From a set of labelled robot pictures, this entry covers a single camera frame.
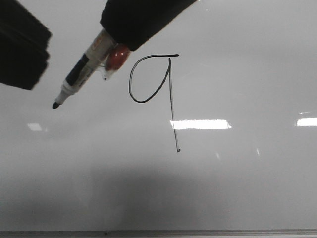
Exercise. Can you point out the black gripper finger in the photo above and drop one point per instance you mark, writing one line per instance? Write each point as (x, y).
(23, 46)
(133, 22)

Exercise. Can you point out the black whiteboard marker pen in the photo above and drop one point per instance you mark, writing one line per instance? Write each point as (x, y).
(104, 54)

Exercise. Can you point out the white whiteboard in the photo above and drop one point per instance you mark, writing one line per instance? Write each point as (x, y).
(210, 125)

